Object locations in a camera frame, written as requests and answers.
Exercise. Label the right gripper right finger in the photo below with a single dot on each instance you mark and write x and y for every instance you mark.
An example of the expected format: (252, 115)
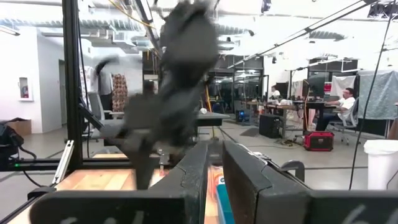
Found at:
(264, 199)

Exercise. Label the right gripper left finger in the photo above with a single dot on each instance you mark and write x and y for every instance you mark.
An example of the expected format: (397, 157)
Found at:
(174, 199)

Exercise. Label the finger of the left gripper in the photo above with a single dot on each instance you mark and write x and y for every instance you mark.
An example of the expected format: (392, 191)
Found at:
(143, 171)

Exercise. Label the blue Maruchan noodle pack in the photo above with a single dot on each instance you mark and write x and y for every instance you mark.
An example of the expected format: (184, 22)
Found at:
(224, 205)

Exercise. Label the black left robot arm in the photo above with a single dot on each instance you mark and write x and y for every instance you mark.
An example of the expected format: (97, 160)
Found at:
(189, 46)

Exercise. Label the patterned hanging cloth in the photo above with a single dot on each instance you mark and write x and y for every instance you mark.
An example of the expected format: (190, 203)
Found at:
(119, 93)

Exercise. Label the person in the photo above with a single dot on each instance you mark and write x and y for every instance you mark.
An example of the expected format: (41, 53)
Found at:
(275, 92)
(105, 90)
(345, 104)

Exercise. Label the grey office chair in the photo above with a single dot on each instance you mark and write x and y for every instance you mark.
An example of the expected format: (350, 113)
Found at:
(94, 105)
(351, 119)

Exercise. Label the dark work table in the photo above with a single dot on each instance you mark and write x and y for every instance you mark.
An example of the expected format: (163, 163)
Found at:
(214, 118)

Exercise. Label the black computer case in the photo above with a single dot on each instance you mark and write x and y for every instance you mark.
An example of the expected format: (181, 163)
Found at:
(270, 126)

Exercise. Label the red equipment box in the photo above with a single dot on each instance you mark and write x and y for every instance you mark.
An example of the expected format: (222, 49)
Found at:
(318, 141)

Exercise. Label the silver aluminium bar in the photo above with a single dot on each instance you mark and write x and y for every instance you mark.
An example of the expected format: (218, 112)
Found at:
(63, 161)

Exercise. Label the wooden desk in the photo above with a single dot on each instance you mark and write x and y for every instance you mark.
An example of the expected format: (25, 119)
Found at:
(280, 107)

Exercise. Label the white fire extinguisher cabinet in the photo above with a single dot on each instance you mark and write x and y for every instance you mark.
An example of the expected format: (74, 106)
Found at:
(25, 88)

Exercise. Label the cardboard box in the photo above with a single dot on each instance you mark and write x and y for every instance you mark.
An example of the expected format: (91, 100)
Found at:
(21, 127)

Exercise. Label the white trash bin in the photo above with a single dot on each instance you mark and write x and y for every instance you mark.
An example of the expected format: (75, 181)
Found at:
(382, 165)

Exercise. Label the black monitor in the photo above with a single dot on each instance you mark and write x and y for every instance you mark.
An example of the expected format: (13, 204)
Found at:
(315, 85)

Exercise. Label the black electronic equipment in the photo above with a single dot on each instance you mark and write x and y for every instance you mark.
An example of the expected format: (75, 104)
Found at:
(7, 140)

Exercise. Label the white hanging cloth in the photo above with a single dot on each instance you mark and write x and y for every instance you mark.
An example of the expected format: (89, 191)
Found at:
(342, 85)

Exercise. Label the grey hanging tarp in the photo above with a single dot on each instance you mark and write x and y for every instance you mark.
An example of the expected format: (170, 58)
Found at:
(382, 93)

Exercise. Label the black aluminium rig frame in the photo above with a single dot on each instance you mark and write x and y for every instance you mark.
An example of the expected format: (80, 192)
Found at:
(72, 93)

